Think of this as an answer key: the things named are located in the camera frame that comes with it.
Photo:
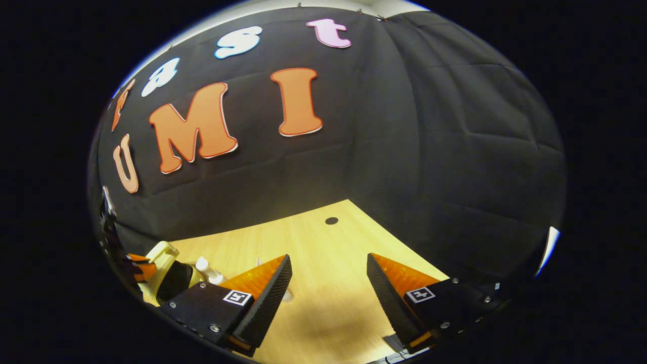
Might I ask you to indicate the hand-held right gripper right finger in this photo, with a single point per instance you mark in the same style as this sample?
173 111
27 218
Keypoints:
386 298

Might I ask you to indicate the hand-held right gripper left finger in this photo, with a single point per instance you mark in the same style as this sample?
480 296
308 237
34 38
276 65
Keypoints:
270 298

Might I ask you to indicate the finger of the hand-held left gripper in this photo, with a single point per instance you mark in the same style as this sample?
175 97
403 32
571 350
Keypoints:
139 268

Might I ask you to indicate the white pump bottle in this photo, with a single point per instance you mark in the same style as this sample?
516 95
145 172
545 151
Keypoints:
208 270

